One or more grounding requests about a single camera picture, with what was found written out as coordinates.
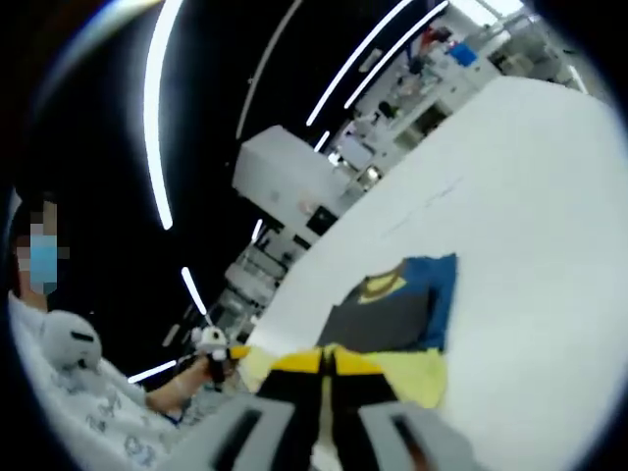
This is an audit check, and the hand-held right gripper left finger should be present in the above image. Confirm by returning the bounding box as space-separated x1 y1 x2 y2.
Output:
195 345 328 471

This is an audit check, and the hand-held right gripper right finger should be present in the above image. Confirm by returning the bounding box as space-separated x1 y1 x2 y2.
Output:
328 345 487 471

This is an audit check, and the yellow garment with dark sleeves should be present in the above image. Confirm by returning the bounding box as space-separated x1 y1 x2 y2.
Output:
239 252 460 411

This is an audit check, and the white chest-worn device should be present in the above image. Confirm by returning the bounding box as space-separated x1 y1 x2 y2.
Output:
36 311 104 377

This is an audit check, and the black box by pillar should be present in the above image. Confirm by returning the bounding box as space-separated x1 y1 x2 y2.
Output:
306 205 338 236

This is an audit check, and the white square pillar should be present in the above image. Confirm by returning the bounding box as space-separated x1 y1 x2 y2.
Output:
233 125 344 217

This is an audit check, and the long curved ceiling light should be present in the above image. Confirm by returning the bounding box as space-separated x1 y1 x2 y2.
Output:
306 0 418 127

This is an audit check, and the short curved ceiling light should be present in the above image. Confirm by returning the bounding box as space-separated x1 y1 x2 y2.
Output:
342 0 450 109

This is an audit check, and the blue storage bin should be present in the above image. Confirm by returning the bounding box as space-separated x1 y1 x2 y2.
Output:
449 42 478 66

